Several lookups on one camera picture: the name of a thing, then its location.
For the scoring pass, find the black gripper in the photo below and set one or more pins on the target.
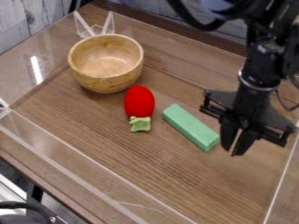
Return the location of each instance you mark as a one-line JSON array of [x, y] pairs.
[[246, 110]]

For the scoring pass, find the red plush fruit green stem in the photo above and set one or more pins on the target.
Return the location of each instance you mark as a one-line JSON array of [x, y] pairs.
[[139, 107]]

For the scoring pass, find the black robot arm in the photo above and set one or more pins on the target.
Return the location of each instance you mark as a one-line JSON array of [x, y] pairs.
[[272, 36]]

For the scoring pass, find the green rectangular block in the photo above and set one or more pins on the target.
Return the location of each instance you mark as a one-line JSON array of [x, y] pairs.
[[191, 127]]

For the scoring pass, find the wooden bowl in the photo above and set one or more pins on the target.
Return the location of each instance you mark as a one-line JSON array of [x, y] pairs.
[[107, 62]]

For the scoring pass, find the clear acrylic tray enclosure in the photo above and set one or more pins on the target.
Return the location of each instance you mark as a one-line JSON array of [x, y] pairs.
[[65, 137]]

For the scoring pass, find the black table leg bracket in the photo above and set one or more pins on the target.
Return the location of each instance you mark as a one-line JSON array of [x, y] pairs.
[[51, 211]]

